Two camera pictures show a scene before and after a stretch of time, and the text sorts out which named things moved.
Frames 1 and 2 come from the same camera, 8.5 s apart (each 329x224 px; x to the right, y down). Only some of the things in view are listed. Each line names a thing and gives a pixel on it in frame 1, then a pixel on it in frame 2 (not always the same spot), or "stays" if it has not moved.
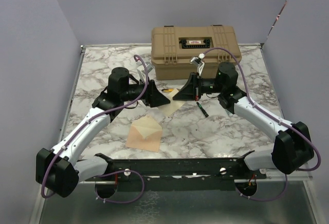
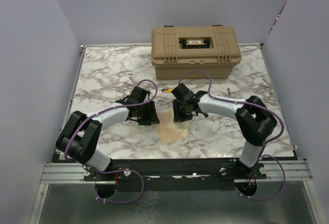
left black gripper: (153, 97) to (151, 116)
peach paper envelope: (144, 133) to (169, 131)
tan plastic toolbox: (176, 50) stays
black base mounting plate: (177, 174) stays
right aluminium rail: (273, 174) stays
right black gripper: (192, 90) to (177, 115)
